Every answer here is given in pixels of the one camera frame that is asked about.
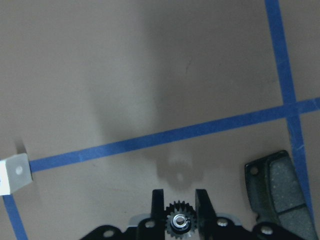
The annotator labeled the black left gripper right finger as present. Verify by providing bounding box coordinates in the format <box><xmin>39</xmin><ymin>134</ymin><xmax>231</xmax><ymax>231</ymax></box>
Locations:
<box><xmin>195</xmin><ymin>189</ymin><xmax>217</xmax><ymax>225</ymax></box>

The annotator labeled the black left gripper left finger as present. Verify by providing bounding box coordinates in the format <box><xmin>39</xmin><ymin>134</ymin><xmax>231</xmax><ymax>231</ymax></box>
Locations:
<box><xmin>150</xmin><ymin>189</ymin><xmax>165</xmax><ymax>221</ymax></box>

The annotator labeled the small black bearing gear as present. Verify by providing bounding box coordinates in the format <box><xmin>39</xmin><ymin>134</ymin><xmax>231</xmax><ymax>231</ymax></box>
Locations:
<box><xmin>165</xmin><ymin>200</ymin><xmax>197</xmax><ymax>240</ymax></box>

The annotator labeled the dark grey brake pad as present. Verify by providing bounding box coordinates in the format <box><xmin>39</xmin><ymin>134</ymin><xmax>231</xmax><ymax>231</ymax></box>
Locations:
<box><xmin>244</xmin><ymin>150</ymin><xmax>319</xmax><ymax>240</ymax></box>

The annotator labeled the white curved plastic clamp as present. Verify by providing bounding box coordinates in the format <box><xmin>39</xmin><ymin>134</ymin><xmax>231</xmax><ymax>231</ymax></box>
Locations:
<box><xmin>0</xmin><ymin>153</ymin><xmax>33</xmax><ymax>196</ymax></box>

